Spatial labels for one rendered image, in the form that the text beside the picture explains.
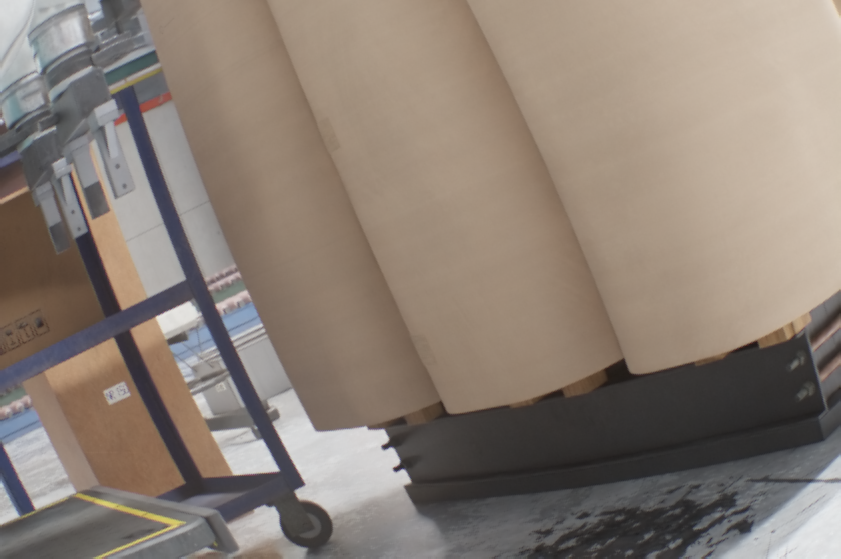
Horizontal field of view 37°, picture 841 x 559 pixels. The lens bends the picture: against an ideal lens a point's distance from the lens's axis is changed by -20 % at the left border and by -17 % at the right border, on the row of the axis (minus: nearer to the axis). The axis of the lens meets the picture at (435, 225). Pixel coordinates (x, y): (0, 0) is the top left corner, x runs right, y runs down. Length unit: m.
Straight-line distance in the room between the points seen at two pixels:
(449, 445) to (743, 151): 1.04
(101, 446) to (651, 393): 1.42
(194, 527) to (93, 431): 1.68
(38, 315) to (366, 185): 0.69
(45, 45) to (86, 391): 1.56
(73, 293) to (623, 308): 1.06
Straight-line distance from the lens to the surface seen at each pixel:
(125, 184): 1.51
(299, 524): 2.54
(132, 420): 3.06
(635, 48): 1.61
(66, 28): 1.57
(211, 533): 1.38
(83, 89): 1.54
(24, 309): 2.39
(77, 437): 3.01
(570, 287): 1.95
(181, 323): 4.48
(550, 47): 1.70
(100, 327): 2.38
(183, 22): 2.42
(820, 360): 1.83
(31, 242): 2.43
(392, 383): 2.33
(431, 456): 2.53
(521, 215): 1.94
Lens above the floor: 0.54
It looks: 2 degrees down
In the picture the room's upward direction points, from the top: 24 degrees counter-clockwise
